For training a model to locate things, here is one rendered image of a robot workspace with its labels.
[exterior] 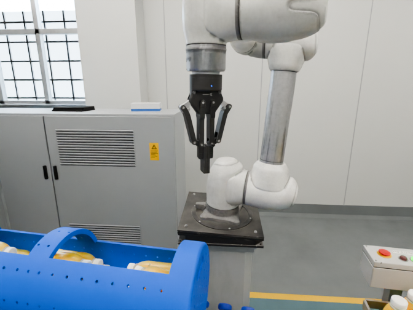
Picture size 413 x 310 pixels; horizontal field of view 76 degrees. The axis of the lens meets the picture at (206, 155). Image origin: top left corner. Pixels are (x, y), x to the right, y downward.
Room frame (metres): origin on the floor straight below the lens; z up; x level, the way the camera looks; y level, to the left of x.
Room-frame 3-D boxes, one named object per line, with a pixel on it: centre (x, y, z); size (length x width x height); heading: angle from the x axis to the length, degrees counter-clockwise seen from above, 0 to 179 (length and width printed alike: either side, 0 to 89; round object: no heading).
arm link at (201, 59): (0.63, 0.00, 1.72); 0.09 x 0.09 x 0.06
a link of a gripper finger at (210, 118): (0.64, -0.01, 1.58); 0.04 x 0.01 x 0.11; 20
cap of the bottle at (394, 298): (0.61, -0.54, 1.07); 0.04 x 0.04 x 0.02
